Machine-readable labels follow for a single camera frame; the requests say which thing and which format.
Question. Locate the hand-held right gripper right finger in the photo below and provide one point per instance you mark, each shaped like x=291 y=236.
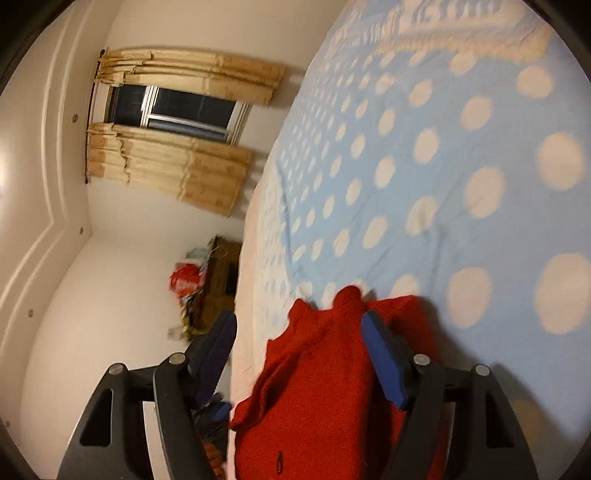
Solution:
x=384 y=367

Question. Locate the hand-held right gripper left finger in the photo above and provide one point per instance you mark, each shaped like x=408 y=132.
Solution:
x=216 y=353

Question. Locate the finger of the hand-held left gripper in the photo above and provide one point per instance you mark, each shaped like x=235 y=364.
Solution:
x=220 y=409

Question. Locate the red knitted garment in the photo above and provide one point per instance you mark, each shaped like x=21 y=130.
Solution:
x=318 y=392

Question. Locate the person's left hand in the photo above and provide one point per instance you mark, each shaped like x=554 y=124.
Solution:
x=214 y=457

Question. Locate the colourful hanging clutter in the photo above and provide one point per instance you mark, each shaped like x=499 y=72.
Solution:
x=189 y=318

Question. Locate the white bed sheet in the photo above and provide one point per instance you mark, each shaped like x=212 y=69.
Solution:
x=249 y=295

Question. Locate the wooden cabinet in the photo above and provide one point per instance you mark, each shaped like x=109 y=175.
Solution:
x=222 y=277

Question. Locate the red plastic bag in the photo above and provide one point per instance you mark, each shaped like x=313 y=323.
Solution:
x=184 y=279

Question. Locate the pale green bundle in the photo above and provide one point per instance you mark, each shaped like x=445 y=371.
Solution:
x=197 y=254

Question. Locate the beige curtain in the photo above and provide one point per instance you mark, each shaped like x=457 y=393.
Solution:
x=203 y=69
x=175 y=166

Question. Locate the blue polka dot blanket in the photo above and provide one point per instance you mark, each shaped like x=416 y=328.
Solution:
x=415 y=161

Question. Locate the window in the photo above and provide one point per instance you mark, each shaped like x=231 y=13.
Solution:
x=184 y=108

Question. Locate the dark curtain rod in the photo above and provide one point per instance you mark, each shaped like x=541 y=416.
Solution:
x=92 y=107

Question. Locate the wall socket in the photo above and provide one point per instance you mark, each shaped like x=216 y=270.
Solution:
x=174 y=333

